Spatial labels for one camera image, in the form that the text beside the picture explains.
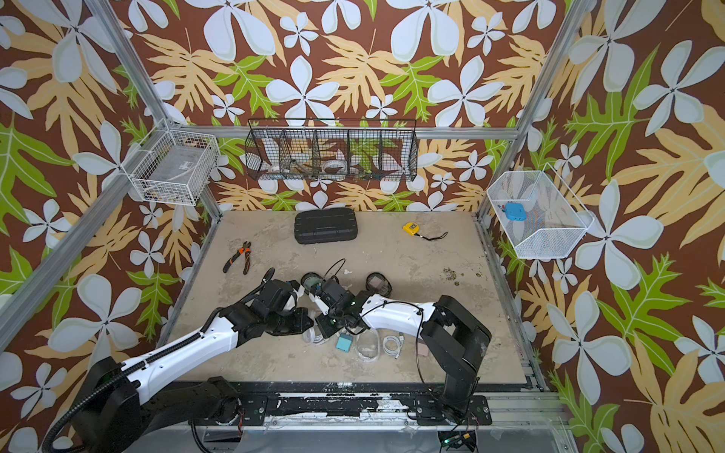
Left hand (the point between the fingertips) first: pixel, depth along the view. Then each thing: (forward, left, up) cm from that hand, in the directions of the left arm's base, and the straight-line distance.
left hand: (316, 319), depth 82 cm
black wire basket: (+53, -2, +23) cm, 57 cm away
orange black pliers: (+32, +32, -8) cm, 46 cm away
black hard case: (+39, +1, -2) cm, 39 cm away
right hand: (0, 0, -4) cm, 4 cm away
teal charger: (-4, -8, -7) cm, 11 cm away
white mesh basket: (+20, -67, +22) cm, 74 cm away
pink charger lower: (-6, -32, -9) cm, 34 cm away
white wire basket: (+39, +45, +25) cm, 64 cm away
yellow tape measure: (+43, -34, -8) cm, 56 cm away
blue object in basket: (+28, -61, +17) cm, 69 cm away
